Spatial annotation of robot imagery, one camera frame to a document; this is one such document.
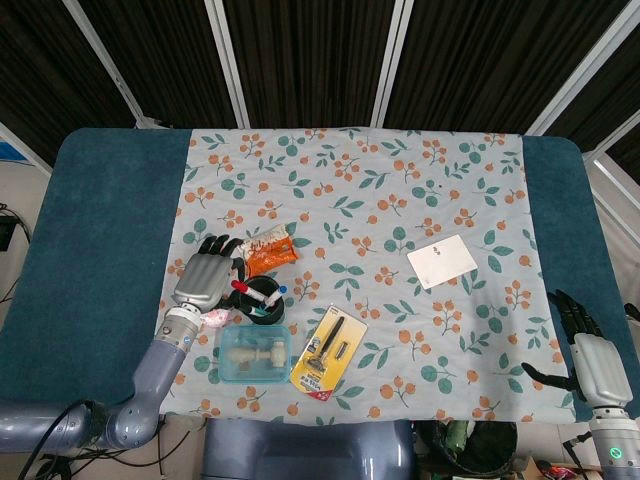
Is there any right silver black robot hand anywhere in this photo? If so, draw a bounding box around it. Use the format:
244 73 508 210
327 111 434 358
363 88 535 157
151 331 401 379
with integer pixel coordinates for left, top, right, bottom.
521 289 632 407

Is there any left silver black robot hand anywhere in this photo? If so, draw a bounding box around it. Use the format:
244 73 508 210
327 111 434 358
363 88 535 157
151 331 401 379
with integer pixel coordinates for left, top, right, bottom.
171 234 245 310

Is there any red and white marker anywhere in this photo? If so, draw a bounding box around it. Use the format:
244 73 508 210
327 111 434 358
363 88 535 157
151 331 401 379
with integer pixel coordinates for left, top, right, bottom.
231 279 269 304

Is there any black bowl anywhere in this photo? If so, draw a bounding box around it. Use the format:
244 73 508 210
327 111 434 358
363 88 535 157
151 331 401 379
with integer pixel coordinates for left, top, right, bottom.
223 275 287 327

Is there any pink white wrapped candy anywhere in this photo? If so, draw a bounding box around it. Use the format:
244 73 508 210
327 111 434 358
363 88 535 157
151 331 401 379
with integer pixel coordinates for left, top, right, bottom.
201 308 235 329

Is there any orange white snack packet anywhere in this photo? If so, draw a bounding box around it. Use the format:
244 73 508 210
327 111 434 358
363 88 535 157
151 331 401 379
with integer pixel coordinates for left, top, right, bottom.
235 223 302 274

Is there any clear blue plastic box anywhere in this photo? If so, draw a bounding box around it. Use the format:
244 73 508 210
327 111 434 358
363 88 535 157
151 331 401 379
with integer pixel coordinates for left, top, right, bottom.
219 323 294 385

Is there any teal blue table mat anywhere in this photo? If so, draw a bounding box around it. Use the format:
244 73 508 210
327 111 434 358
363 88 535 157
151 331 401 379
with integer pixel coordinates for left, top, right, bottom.
0 127 640 426

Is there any razor in yellow blister pack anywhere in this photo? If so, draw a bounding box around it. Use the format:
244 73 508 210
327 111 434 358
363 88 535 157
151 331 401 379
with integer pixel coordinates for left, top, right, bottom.
289 304 370 401

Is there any floral patterned tablecloth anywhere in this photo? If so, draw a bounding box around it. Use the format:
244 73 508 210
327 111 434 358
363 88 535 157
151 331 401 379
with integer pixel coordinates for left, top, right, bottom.
158 128 576 426

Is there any black waste bin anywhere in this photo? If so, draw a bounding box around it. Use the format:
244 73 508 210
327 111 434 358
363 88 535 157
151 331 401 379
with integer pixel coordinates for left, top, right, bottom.
414 419 519 475

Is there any white rectangular card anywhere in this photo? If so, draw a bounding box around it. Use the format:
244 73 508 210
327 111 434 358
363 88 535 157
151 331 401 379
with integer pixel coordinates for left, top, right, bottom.
406 233 479 291

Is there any grey-blue robot torso base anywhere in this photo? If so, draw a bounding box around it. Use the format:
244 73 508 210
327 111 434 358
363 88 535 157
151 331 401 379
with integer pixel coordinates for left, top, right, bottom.
202 418 416 480

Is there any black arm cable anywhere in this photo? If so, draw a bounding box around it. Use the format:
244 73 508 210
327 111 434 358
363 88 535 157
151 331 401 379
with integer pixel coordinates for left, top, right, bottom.
18 398 109 480

